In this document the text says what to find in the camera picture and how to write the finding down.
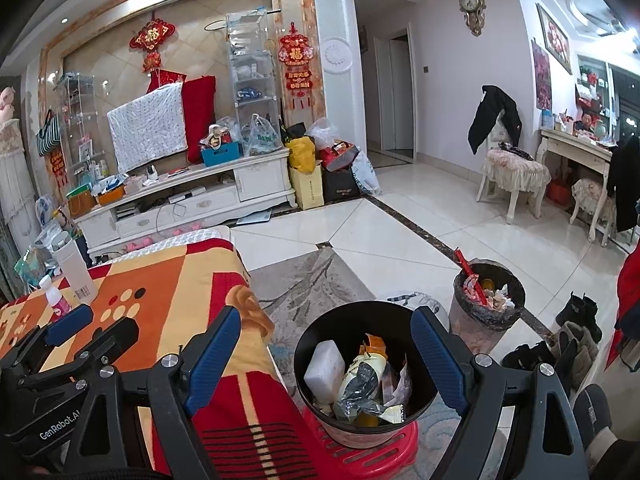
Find cream paper shopping bag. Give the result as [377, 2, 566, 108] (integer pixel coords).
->
[288, 164, 324, 210]

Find white covered television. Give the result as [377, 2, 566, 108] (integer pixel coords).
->
[106, 82, 188, 172]

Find pink white small bottle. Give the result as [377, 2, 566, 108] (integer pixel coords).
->
[39, 274, 72, 321]

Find pink dumbbell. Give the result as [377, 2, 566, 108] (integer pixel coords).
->
[125, 235, 164, 252]

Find black shopping bag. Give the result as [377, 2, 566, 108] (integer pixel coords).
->
[322, 168, 360, 203]

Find small black trash bin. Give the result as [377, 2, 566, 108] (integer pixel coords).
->
[294, 300, 436, 448]

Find large lined trash bin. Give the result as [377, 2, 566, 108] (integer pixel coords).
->
[449, 248, 526, 354]

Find white TV cabinet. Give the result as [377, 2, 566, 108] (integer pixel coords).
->
[76, 148, 295, 258]

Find yellow bag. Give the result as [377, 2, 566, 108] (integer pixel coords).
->
[285, 136, 317, 174]

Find white plastic bag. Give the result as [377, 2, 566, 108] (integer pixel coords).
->
[332, 354, 411, 425]

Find black jacket on chair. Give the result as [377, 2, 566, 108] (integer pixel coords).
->
[468, 84, 522, 155]

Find ornate wall clock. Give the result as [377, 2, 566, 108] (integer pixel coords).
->
[459, 0, 486, 37]

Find white tall thermos bottle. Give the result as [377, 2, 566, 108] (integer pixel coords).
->
[51, 231, 98, 304]

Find white chair with cushion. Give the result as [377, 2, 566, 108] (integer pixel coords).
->
[476, 116, 551, 223]

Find red fu hanging decoration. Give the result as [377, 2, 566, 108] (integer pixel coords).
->
[278, 22, 314, 110]

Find black boots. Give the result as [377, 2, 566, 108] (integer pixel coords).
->
[501, 294, 602, 396]

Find red chinese knot decoration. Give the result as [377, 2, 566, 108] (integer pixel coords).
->
[129, 13, 176, 73]

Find red orange patterned blanket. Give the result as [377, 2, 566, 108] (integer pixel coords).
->
[1, 238, 332, 479]

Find white side table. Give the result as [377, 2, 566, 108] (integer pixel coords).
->
[536, 128, 612, 243]

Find orange plastic wrapper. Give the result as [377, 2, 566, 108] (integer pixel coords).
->
[359, 334, 387, 359]

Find framed wall picture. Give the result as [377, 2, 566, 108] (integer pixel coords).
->
[536, 3, 573, 75]

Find red plastic stool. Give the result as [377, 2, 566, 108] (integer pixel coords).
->
[302, 408, 419, 479]

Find clear acrylic shelf tower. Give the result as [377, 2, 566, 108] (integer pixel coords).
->
[226, 6, 282, 155]

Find blue storage basket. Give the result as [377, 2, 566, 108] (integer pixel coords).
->
[201, 142, 242, 167]

